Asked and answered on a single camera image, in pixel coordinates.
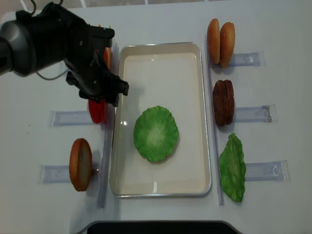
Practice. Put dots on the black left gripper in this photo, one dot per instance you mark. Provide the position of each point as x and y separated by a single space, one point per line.
85 46

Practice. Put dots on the red tomato slice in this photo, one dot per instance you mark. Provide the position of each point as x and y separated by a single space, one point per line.
94 110

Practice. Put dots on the green lettuce leaf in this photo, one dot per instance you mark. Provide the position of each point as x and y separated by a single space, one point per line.
155 134
233 169

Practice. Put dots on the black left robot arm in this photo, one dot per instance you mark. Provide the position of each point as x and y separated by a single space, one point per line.
30 43

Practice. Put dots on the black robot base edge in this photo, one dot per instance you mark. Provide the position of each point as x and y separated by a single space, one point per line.
161 227

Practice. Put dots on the orange cheese slice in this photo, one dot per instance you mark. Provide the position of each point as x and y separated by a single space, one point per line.
108 57

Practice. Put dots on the inner brown meat patty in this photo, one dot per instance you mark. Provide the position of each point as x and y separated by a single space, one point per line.
220 103

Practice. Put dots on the brown meat patty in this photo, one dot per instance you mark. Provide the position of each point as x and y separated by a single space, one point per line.
230 100
220 103

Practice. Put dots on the outer brown meat patty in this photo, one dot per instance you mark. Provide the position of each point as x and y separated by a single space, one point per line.
230 100

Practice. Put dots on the standing green lettuce leaf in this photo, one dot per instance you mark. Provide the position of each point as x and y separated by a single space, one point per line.
233 169

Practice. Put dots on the clear left front strip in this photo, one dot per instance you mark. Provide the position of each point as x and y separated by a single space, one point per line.
105 161

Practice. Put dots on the clear strip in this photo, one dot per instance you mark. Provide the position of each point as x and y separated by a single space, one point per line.
105 161
213 127

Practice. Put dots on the white metal tray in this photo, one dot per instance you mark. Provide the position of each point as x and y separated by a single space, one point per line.
170 76

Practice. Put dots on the bun bottom slice standing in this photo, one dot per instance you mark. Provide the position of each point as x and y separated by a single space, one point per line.
80 164

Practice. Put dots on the inner bun top slice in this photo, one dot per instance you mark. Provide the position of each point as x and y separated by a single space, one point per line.
213 41

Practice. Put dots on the outer bun top slice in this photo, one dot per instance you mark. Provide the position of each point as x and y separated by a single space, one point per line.
227 42

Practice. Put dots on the clear right front strip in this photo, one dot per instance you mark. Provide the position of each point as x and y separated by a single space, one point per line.
213 127

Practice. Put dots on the clear tomato holder rail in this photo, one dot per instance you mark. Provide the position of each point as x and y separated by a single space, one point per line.
69 118

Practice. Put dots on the clear left bun rail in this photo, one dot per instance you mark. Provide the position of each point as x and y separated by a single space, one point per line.
54 174

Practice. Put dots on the clear bun holder rail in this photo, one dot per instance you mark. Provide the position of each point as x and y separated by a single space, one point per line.
247 59

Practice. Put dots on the clear patty holder rail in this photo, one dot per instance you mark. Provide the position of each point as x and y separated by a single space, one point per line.
264 113

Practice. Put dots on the clear lettuce holder rail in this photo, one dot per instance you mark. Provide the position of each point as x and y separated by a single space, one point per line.
269 171

